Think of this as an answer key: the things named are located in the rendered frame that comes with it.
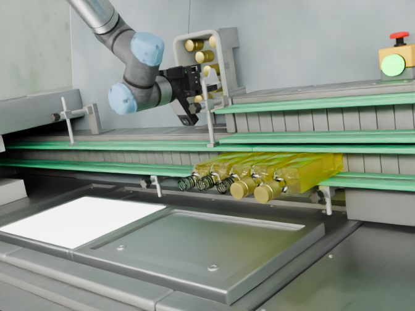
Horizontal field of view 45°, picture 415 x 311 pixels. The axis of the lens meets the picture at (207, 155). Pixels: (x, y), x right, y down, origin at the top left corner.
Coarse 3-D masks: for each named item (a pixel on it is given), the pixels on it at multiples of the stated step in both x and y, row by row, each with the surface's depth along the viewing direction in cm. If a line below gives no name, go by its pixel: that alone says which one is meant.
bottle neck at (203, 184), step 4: (204, 176) 109; (208, 176) 109; (212, 176) 109; (216, 176) 110; (200, 180) 107; (204, 180) 107; (208, 180) 108; (212, 180) 109; (216, 180) 109; (196, 184) 108; (200, 184) 109; (204, 184) 107; (208, 184) 107; (212, 184) 109; (216, 184) 110; (200, 188) 108; (204, 188) 107; (208, 188) 108
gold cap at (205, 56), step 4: (200, 52) 142; (204, 52) 142; (208, 52) 143; (212, 52) 144; (196, 56) 143; (200, 56) 142; (204, 56) 142; (208, 56) 143; (212, 56) 144; (196, 60) 144; (200, 60) 143; (204, 60) 142; (208, 60) 144
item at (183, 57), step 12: (180, 36) 142; (192, 36) 139; (204, 36) 140; (216, 36) 133; (180, 48) 145; (204, 48) 146; (216, 48) 143; (180, 60) 145; (192, 60) 148; (216, 60) 144; (192, 72) 149; (216, 96) 148; (216, 108) 140
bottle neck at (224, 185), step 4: (232, 176) 106; (236, 176) 106; (220, 180) 105; (224, 180) 104; (228, 180) 104; (232, 180) 105; (236, 180) 105; (220, 184) 105; (224, 184) 103; (228, 184) 104; (220, 188) 105; (224, 188) 106; (228, 188) 104; (220, 192) 104; (224, 192) 104
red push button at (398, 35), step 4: (396, 32) 107; (400, 32) 106; (404, 32) 105; (408, 32) 106; (392, 36) 106; (396, 36) 105; (400, 36) 105; (404, 36) 105; (396, 40) 107; (400, 40) 106
